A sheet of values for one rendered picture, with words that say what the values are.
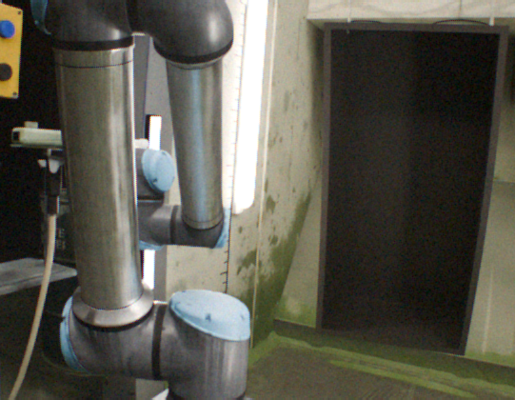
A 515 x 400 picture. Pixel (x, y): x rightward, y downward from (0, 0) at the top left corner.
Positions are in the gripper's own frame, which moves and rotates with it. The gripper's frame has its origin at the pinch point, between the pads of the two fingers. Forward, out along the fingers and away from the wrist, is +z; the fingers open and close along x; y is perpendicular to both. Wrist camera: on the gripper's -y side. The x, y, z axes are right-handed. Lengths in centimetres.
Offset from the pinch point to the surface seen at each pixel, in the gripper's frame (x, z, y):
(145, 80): 47, 9, -24
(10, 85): 3.0, 23.7, -17.4
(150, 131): 48.6, 6.5, -6.2
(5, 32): -1.0, 22.0, -31.5
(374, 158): 118, -55, -2
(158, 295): 60, 8, 55
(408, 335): 108, -80, 67
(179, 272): 73, 8, 49
